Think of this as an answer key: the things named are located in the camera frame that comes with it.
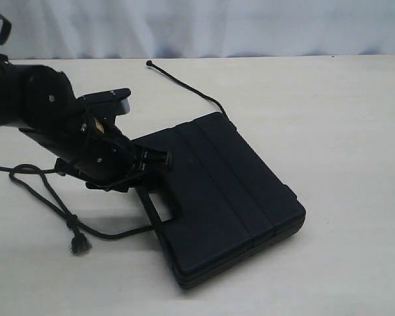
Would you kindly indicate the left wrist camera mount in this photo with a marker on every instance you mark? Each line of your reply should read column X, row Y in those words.
column 109, row 103

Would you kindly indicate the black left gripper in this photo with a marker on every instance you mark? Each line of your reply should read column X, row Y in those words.
column 92, row 148

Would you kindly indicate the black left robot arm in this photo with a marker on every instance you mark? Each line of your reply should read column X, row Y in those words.
column 29, row 92

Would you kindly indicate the black plastic carrying case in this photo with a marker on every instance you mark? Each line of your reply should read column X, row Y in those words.
column 218, row 203

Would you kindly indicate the white backdrop curtain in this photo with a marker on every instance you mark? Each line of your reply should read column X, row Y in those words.
column 197, row 29

